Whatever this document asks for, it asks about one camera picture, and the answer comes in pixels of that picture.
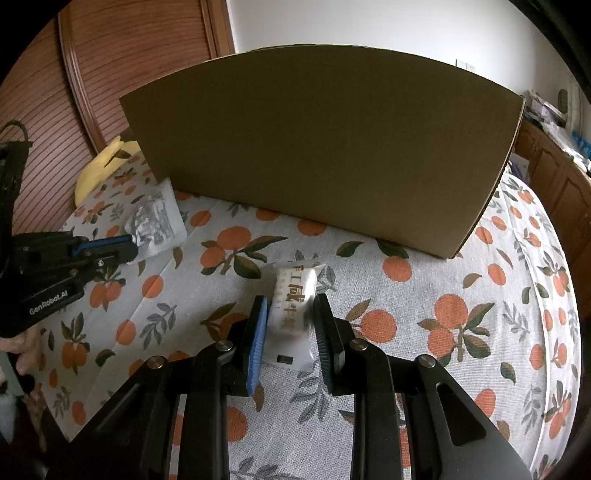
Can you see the orange fruit printed cloth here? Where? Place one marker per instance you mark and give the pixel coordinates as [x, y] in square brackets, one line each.
[415, 323]

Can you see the yellow cushion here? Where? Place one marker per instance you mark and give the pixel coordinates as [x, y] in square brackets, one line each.
[99, 168]

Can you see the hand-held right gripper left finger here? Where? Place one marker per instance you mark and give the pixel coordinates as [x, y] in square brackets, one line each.
[257, 346]

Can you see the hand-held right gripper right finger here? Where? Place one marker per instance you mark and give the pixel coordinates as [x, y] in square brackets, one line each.
[325, 341]

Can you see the brown cardboard box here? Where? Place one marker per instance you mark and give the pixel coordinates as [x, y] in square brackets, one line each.
[323, 152]

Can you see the small silver printed packet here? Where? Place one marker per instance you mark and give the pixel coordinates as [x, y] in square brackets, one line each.
[157, 221]

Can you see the wooden cabinet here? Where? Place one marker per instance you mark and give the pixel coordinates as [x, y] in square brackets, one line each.
[554, 184]

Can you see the small white snack packet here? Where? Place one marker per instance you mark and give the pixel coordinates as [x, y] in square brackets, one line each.
[291, 304]

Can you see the row of assorted small items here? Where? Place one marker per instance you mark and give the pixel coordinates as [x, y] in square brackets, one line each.
[563, 129]

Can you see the person's left hand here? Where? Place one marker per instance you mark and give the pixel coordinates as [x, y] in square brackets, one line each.
[23, 350]

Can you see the white wall switch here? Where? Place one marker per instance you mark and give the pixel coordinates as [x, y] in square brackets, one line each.
[465, 65]

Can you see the wooden door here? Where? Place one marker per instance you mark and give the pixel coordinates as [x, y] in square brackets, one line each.
[138, 55]

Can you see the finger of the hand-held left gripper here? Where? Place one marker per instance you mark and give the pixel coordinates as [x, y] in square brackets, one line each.
[106, 243]
[111, 259]

